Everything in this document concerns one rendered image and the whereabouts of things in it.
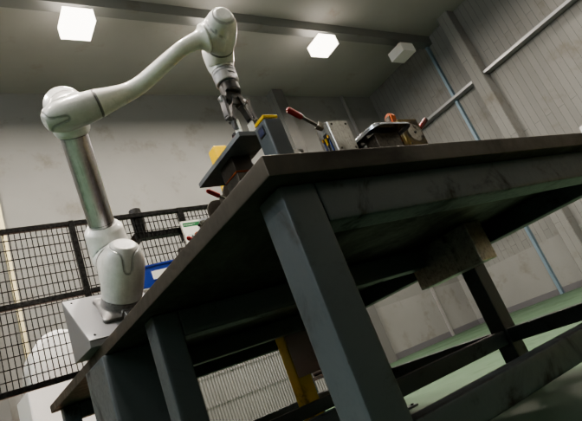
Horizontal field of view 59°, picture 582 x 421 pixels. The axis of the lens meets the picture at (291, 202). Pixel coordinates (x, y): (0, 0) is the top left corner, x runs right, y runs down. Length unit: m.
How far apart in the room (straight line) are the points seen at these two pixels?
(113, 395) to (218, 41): 1.24
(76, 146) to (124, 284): 0.53
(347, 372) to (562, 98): 10.95
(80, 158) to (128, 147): 8.17
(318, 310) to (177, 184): 9.30
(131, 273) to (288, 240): 1.19
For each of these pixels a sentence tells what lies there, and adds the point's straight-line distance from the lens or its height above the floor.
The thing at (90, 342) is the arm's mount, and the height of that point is 0.72.
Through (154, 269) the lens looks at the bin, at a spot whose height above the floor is 1.13.
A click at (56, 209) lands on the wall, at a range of 9.31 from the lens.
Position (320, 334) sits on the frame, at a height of 0.40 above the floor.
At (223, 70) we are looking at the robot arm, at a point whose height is 1.44.
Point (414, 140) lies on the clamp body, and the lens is 1.92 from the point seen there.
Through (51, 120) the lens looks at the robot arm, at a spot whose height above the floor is 1.38.
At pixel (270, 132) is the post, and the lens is 1.67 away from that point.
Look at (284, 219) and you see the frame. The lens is 0.88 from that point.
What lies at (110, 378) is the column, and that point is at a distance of 1.92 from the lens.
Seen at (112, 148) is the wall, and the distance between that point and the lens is 10.11.
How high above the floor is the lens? 0.35
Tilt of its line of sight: 18 degrees up
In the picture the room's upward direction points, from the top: 22 degrees counter-clockwise
